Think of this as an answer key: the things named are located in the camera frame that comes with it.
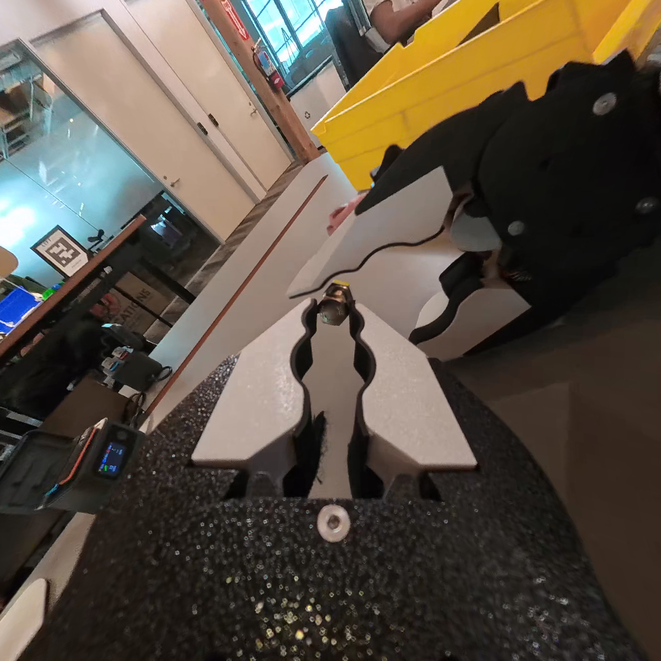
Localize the red fire extinguisher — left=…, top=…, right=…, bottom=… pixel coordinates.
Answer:
left=252, top=45, right=285, bottom=92

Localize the framed marker tag sign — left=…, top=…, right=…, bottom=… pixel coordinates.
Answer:
left=30, top=225, right=92, bottom=280

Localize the yellow plastic bin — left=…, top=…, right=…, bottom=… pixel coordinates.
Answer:
left=310, top=0, right=661, bottom=192

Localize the black battery charger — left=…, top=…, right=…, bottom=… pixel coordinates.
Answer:
left=99, top=323, right=172, bottom=391

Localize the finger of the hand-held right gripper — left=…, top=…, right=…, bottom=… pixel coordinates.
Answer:
left=286, top=165, right=468, bottom=300
left=409, top=253, right=534, bottom=360

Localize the brown edged desk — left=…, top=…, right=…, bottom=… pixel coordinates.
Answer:
left=0, top=214, right=198, bottom=365

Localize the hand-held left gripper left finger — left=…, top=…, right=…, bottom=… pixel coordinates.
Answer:
left=190, top=298, right=318, bottom=482

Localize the pink cloth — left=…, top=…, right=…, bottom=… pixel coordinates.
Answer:
left=327, top=204, right=366, bottom=237

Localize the steel bolt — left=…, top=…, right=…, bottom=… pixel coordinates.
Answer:
left=316, top=295, right=357, bottom=328

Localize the black power station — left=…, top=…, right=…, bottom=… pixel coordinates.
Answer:
left=0, top=417, right=146, bottom=515

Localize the white recycling bin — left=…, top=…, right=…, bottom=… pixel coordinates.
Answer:
left=288, top=56, right=358, bottom=151

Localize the red wall sign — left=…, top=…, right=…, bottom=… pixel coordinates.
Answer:
left=219, top=0, right=252, bottom=43

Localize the white double door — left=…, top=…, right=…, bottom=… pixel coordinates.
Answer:
left=121, top=0, right=294, bottom=203

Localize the black chair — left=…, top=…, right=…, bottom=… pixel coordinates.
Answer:
left=325, top=0, right=385, bottom=90

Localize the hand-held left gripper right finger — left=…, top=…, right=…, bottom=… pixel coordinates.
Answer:
left=347, top=302, right=479, bottom=483

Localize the wooden post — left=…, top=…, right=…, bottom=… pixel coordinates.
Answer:
left=204, top=0, right=322, bottom=165

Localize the printed cardboard box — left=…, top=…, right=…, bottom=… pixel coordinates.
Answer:
left=101, top=271, right=174, bottom=339

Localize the blue plastic bin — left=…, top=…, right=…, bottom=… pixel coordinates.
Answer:
left=0, top=287, right=45, bottom=335

